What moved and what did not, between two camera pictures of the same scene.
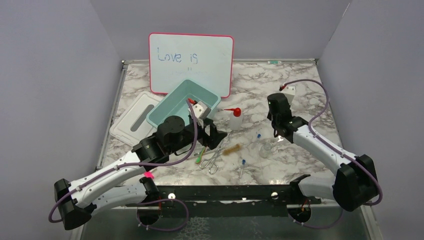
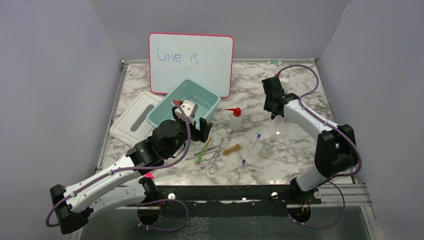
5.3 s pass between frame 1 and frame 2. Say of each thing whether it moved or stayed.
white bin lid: stayed
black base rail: stayed
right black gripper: moved
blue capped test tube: stayed
